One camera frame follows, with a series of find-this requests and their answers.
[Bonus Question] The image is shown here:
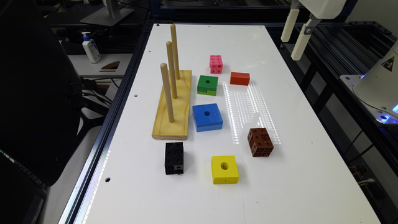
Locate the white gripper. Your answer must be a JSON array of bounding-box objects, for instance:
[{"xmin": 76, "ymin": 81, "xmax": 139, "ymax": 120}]
[{"xmin": 280, "ymin": 0, "xmax": 346, "ymax": 60}]

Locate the pink linking cube block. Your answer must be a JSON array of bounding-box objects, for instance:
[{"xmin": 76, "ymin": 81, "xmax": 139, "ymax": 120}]
[{"xmin": 209, "ymin": 55, "xmax": 223, "ymax": 74}]

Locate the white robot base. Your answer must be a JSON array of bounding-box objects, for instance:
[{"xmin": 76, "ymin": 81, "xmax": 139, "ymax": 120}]
[{"xmin": 340, "ymin": 44, "xmax": 397, "ymax": 125}]

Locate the red rectangular block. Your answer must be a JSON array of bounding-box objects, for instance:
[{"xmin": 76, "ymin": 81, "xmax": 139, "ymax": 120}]
[{"xmin": 230, "ymin": 72, "xmax": 250, "ymax": 86}]

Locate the green square block with hole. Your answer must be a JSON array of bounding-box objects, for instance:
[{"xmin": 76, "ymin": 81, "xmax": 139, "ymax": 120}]
[{"xmin": 197, "ymin": 75, "xmax": 218, "ymax": 96}]

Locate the brown linking cube block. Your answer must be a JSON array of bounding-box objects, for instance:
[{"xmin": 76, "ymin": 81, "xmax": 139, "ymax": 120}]
[{"xmin": 248, "ymin": 128, "xmax": 274, "ymax": 157}]

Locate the blue square block with hole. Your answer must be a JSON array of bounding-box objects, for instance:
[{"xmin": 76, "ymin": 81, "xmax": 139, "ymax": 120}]
[{"xmin": 193, "ymin": 103, "xmax": 223, "ymax": 132}]

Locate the rear wooden peg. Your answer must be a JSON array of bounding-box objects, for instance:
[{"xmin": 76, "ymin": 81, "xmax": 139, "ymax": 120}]
[{"xmin": 170, "ymin": 24, "xmax": 180, "ymax": 80}]

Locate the wooden peg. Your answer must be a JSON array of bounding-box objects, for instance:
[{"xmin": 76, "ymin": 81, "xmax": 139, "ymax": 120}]
[
  {"xmin": 160, "ymin": 63, "xmax": 175, "ymax": 123},
  {"xmin": 166, "ymin": 41, "xmax": 177, "ymax": 99},
  {"xmin": 170, "ymin": 24, "xmax": 180, "ymax": 80}
]

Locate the middle wooden peg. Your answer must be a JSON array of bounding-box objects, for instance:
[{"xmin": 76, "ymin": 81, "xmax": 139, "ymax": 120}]
[{"xmin": 166, "ymin": 41, "xmax": 177, "ymax": 99}]

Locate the front wooden peg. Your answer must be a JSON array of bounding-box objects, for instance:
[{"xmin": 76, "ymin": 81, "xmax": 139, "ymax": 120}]
[{"xmin": 160, "ymin": 63, "xmax": 175, "ymax": 123}]

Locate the yellow square block with hole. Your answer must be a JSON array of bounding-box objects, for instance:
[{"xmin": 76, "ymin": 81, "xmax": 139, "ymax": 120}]
[{"xmin": 211, "ymin": 156, "xmax": 239, "ymax": 184}]

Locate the wooden peg base board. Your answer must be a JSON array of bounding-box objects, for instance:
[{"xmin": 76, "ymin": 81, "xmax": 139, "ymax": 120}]
[{"xmin": 152, "ymin": 70, "xmax": 192, "ymax": 140}]

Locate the black linking cube block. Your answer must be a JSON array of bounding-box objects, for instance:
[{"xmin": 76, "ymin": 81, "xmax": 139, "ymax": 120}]
[{"xmin": 164, "ymin": 142, "xmax": 184, "ymax": 175}]

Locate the grey monitor stand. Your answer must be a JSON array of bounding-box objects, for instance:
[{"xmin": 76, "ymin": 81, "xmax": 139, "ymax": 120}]
[{"xmin": 80, "ymin": 0, "xmax": 134, "ymax": 26}]

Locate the white pump lotion bottle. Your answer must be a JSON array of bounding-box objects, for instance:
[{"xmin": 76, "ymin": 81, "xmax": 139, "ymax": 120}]
[{"xmin": 81, "ymin": 32, "xmax": 101, "ymax": 63}]

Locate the black office chair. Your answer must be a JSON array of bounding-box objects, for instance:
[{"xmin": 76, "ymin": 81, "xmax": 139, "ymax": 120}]
[{"xmin": 1, "ymin": 0, "xmax": 83, "ymax": 185}]

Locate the black aluminium frame rack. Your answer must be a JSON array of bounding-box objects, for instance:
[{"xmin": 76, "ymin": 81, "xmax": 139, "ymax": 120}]
[{"xmin": 279, "ymin": 21, "xmax": 398, "ymax": 175}]

